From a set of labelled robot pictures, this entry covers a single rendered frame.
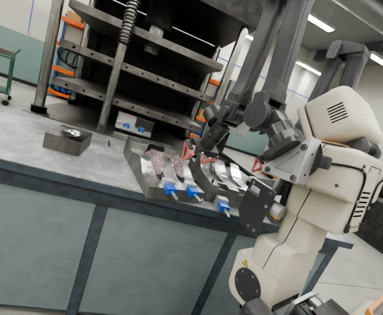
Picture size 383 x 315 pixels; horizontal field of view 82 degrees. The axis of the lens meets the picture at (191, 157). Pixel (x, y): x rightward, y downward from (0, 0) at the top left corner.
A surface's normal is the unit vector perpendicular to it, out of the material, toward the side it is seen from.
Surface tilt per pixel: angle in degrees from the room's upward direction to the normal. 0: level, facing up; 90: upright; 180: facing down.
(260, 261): 90
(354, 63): 97
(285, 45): 90
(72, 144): 90
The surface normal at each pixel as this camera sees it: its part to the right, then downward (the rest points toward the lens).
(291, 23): -0.75, -0.12
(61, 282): 0.17, 0.31
